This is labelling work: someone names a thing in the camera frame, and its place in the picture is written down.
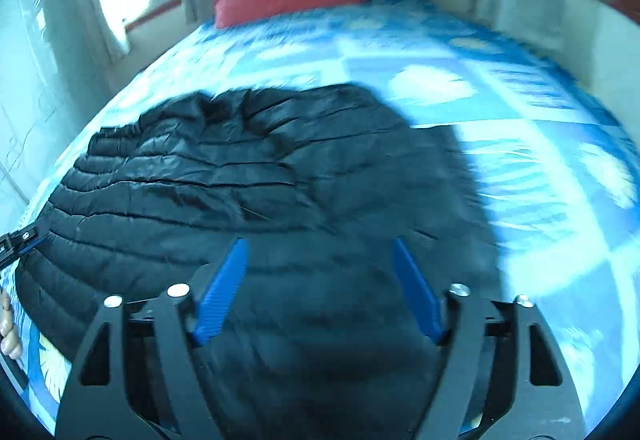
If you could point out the bed with blue patterned sheet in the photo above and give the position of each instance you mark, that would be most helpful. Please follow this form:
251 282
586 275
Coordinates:
500 84

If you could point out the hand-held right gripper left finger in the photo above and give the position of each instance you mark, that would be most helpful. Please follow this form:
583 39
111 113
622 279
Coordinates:
222 292

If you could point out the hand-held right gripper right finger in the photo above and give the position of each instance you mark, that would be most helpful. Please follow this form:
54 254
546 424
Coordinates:
417 292

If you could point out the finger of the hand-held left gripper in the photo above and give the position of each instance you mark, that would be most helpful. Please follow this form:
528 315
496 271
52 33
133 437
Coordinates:
20 241

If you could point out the person's left hand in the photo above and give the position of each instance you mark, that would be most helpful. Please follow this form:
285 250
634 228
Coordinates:
7 325

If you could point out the black puffer jacket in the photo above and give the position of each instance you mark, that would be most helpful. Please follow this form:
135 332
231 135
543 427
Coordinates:
200 180

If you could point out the frosted glass wardrobe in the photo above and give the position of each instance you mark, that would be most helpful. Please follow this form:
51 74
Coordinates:
35 69

